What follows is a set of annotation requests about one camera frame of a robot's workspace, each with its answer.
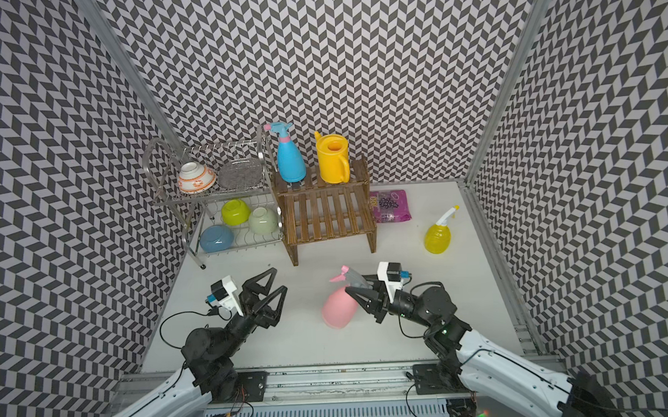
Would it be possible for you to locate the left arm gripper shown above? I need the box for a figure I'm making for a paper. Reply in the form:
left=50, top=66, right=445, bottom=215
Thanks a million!
left=216, top=267, right=289, bottom=359

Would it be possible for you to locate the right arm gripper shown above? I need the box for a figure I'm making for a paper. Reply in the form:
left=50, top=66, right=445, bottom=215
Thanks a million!
left=345, top=272, right=434, bottom=332

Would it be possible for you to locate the yellow spray bottle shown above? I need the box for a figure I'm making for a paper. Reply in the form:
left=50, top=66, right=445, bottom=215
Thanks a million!
left=424, top=205, right=459, bottom=254

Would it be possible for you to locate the blue spray bottle pink cap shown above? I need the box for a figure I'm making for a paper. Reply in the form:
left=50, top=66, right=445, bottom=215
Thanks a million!
left=263, top=122, right=306, bottom=184

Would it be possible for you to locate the yellow watering can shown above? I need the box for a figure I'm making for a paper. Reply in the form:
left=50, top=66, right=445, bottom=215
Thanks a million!
left=314, top=131, right=351, bottom=184

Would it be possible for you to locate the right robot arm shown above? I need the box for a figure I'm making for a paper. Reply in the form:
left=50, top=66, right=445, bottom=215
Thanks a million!
left=321, top=269, right=621, bottom=417

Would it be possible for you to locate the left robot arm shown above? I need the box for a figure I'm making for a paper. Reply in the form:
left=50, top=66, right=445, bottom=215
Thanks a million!
left=112, top=267, right=287, bottom=417

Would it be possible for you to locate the wooden slatted shelf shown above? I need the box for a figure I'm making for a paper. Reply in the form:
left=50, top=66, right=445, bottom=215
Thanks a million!
left=269, top=157, right=378, bottom=266

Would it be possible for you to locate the blue ceramic bowl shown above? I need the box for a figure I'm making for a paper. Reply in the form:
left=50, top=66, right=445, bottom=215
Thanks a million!
left=199, top=225, right=235, bottom=253

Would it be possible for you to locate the pale green ceramic bowl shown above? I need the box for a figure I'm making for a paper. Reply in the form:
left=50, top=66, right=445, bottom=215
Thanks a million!
left=248, top=206, right=279, bottom=235

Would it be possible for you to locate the purple packet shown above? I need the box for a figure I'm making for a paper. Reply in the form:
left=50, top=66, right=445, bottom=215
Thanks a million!
left=370, top=189, right=412, bottom=223

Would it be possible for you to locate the lime green bowl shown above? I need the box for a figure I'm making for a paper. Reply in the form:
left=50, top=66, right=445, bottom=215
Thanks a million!
left=222, top=199, right=250, bottom=227

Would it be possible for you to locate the metal dish rack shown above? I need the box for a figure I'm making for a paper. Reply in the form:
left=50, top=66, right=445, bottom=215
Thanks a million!
left=142, top=126, right=283, bottom=270

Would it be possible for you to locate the grey patterned plate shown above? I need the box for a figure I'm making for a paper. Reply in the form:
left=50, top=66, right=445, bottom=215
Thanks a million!
left=218, top=158, right=263, bottom=191

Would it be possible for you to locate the white orange patterned bowl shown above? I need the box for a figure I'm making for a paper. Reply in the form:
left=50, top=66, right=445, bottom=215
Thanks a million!
left=177, top=162, right=217, bottom=194

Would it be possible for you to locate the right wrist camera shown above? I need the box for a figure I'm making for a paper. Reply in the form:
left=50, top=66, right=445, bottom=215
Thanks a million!
left=377, top=261, right=411, bottom=303

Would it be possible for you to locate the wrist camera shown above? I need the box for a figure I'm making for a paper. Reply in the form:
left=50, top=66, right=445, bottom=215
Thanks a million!
left=377, top=261, right=411, bottom=303
left=206, top=276, right=245, bottom=316

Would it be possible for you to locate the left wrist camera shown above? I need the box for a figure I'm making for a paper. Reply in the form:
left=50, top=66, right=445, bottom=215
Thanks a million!
left=206, top=276, right=245, bottom=316

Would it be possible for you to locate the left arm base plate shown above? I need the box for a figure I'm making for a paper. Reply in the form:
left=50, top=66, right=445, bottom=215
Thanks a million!
left=223, top=370, right=269, bottom=403

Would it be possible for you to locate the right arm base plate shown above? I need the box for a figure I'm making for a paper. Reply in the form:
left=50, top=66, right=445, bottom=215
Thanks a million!
left=411, top=363, right=469, bottom=396

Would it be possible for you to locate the aluminium rail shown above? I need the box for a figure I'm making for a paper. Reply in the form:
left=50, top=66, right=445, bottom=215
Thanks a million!
left=94, top=352, right=590, bottom=417

